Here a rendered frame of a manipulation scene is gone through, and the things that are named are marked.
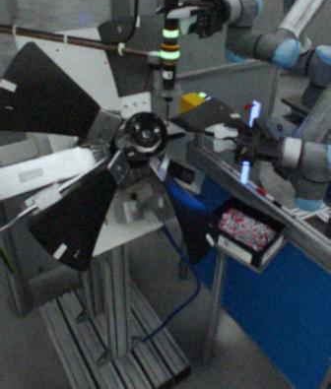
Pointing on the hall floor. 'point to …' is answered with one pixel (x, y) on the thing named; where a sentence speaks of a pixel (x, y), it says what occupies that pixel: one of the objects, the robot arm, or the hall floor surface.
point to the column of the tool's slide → (23, 301)
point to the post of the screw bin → (215, 306)
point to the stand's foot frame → (151, 364)
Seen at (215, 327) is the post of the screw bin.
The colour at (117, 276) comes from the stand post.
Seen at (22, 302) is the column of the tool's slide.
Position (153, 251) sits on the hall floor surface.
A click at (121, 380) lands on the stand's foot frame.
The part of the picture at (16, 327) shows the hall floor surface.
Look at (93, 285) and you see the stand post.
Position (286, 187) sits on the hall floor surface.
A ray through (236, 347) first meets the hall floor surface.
